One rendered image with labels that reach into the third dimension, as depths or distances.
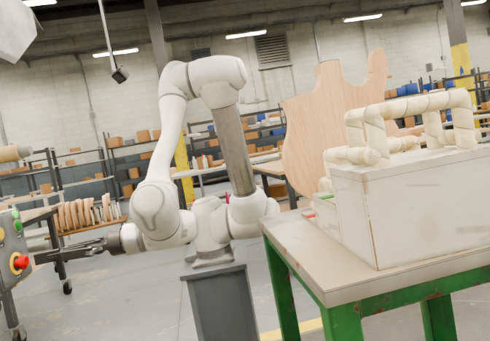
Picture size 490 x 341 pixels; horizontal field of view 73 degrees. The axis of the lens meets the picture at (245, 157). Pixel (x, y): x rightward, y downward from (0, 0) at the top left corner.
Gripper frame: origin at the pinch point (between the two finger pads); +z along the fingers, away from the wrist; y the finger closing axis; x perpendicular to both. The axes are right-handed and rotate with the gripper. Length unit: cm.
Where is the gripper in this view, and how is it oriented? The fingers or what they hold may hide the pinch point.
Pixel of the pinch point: (49, 256)
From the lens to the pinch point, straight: 109.8
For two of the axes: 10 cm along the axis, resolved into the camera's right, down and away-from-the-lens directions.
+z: -9.7, 1.9, -1.4
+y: -1.5, -0.3, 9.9
